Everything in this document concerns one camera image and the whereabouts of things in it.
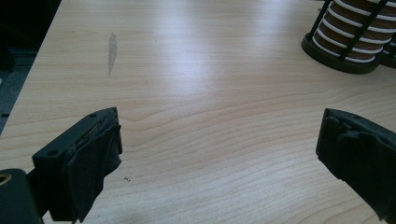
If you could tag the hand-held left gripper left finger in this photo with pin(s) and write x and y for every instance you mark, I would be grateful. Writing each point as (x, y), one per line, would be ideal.
(77, 161)

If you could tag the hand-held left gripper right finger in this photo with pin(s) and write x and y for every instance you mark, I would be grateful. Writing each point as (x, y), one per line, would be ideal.
(364, 152)

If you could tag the stack of brown white coasters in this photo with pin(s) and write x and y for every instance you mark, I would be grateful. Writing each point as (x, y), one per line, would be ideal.
(342, 34)

